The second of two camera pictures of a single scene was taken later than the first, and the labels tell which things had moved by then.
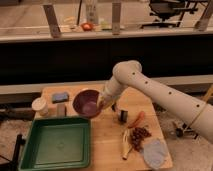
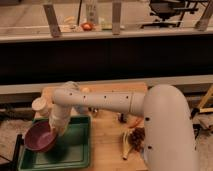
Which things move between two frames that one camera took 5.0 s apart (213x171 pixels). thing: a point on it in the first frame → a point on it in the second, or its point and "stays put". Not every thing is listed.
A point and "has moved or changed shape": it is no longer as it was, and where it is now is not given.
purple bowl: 85,103 has moved or changed shape
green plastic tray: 57,143 stays put
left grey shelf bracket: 55,30 stays put
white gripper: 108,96 → 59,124
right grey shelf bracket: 203,23 stays put
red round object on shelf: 87,26 stays put
